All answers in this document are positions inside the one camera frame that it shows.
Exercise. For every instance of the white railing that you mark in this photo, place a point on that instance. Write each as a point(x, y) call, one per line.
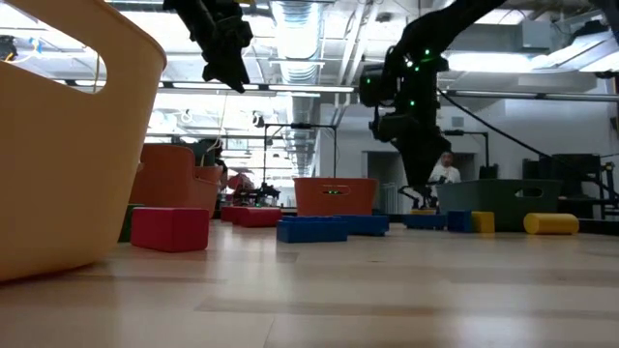
point(389, 198)

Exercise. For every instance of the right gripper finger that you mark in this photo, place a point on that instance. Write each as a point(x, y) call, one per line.
point(435, 164)
point(417, 166)

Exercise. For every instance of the black equipment rack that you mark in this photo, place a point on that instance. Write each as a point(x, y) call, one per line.
point(570, 169)

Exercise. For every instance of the blue studded cube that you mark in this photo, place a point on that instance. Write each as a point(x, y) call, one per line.
point(459, 222)

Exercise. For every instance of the yellow cylinder block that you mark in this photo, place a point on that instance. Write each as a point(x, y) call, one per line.
point(551, 224)

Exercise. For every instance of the person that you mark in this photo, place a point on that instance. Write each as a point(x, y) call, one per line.
point(449, 171)

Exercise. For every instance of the long blue studded brick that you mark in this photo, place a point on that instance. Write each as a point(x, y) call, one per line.
point(309, 232)
point(367, 225)

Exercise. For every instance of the dark green plastic bin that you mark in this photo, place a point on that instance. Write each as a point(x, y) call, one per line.
point(512, 205)

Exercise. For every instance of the long red block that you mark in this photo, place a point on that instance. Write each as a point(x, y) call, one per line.
point(258, 217)

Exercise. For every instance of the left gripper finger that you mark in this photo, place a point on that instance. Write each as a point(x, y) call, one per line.
point(236, 79)
point(213, 73)

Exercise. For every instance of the red background object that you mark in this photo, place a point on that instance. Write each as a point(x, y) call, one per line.
point(239, 182)

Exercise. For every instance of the black table edge rail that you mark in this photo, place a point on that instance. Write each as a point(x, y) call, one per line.
point(396, 218)

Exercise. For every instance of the yellow cube block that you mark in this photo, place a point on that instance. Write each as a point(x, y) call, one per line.
point(483, 223)

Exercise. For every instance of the yellow plastic bin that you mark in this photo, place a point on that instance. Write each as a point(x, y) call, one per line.
point(72, 193)

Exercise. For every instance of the orange plastic bin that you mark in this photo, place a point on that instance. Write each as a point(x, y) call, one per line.
point(169, 183)
point(314, 203)

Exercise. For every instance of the green block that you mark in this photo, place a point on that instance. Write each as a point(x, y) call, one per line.
point(126, 222)

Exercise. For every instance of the black background robot arm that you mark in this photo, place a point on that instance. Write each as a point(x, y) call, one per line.
point(263, 193)
point(416, 195)

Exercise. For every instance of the white LED light tube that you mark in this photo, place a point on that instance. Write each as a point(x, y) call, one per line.
point(193, 86)
point(309, 89)

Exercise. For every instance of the black gantry frame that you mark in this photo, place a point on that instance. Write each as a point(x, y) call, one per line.
point(300, 126)
point(464, 132)

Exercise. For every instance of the silver ribbed ceiling duct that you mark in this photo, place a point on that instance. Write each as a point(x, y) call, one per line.
point(296, 29)

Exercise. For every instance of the large red rectangular block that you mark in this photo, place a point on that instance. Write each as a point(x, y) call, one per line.
point(169, 229)

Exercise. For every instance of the blue block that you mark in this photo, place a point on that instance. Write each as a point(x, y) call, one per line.
point(425, 222)

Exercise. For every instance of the black box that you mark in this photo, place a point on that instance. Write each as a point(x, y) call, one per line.
point(489, 172)

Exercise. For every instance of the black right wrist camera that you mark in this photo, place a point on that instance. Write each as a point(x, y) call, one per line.
point(373, 87)

